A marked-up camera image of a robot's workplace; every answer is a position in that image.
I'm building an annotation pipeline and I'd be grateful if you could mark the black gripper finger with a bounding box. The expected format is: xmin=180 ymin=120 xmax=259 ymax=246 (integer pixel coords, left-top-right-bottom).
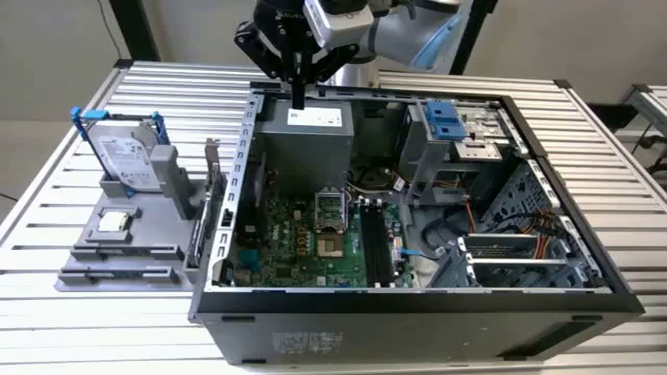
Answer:
xmin=234 ymin=20 xmax=299 ymax=110
xmin=298 ymin=42 xmax=360 ymax=110

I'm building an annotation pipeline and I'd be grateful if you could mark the black RAM slot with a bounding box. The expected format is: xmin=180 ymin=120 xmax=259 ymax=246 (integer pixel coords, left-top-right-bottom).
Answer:
xmin=365 ymin=198 xmax=385 ymax=289
xmin=373 ymin=198 xmax=390 ymax=289
xmin=359 ymin=198 xmax=378 ymax=289
xmin=379 ymin=198 xmax=397 ymax=289

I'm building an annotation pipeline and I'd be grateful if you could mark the blue drive latch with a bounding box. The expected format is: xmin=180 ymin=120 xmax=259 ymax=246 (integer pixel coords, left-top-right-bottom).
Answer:
xmin=425 ymin=100 xmax=466 ymax=141

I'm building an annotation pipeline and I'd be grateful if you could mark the grey power supply unit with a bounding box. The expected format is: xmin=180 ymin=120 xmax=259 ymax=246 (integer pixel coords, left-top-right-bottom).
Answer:
xmin=255 ymin=99 xmax=355 ymax=196

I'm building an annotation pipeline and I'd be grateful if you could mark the grey metal drive cage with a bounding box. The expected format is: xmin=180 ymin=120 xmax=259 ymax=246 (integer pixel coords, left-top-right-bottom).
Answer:
xmin=401 ymin=99 xmax=522 ymax=206

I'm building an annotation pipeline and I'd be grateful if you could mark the blue disk carrier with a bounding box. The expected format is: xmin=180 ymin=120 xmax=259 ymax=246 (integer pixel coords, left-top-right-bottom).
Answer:
xmin=70 ymin=107 xmax=171 ymax=196

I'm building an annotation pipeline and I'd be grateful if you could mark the silver hard disk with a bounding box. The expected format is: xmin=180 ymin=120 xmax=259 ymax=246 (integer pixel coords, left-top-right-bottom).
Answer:
xmin=86 ymin=120 xmax=163 ymax=192

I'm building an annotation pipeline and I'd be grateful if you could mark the metal socket cover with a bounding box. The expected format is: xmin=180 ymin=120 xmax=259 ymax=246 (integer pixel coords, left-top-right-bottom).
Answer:
xmin=314 ymin=189 xmax=350 ymax=231

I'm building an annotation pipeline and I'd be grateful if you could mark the CPU socket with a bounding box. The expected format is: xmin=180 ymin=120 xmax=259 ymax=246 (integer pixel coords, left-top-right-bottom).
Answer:
xmin=314 ymin=232 xmax=348 ymax=259

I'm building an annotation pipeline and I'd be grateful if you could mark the grey parts rack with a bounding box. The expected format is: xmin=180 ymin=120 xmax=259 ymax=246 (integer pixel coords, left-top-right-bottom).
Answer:
xmin=55 ymin=146 xmax=231 ymax=293

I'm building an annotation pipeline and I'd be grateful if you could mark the green motherboard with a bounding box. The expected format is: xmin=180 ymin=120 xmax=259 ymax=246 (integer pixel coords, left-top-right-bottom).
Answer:
xmin=231 ymin=195 xmax=418 ymax=290

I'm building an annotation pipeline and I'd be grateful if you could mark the black graphics card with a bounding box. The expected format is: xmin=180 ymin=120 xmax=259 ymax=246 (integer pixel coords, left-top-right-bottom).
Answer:
xmin=188 ymin=136 xmax=231 ymax=270

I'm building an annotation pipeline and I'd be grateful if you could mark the silver CPU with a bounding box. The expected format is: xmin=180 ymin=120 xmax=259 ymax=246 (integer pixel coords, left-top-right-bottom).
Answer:
xmin=98 ymin=210 xmax=131 ymax=234

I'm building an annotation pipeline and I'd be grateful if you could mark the metal disk bay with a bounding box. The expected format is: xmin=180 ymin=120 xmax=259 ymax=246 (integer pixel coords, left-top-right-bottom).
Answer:
xmin=435 ymin=233 xmax=594 ymax=289

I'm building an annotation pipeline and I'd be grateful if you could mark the black PC case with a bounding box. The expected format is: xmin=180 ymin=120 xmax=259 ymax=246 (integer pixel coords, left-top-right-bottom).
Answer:
xmin=187 ymin=80 xmax=647 ymax=366

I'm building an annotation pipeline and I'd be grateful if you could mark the black frame post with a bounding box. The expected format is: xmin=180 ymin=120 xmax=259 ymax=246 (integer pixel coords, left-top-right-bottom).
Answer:
xmin=450 ymin=0 xmax=497 ymax=75
xmin=107 ymin=0 xmax=160 ymax=62

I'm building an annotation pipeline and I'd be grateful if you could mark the thick black looped cable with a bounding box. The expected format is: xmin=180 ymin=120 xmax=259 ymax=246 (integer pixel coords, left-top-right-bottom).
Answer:
xmin=419 ymin=205 xmax=470 ymax=261

